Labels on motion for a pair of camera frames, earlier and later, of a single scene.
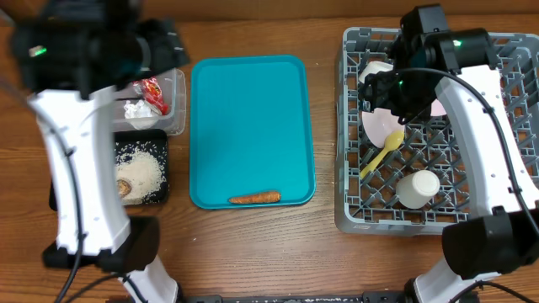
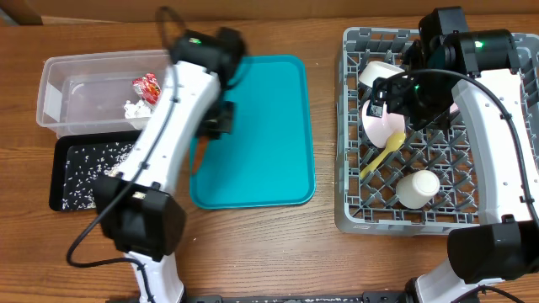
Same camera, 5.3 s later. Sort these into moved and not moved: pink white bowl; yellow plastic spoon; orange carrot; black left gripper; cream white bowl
Moved: orange carrot; black left gripper
Not moved: yellow plastic spoon; pink white bowl; cream white bowl
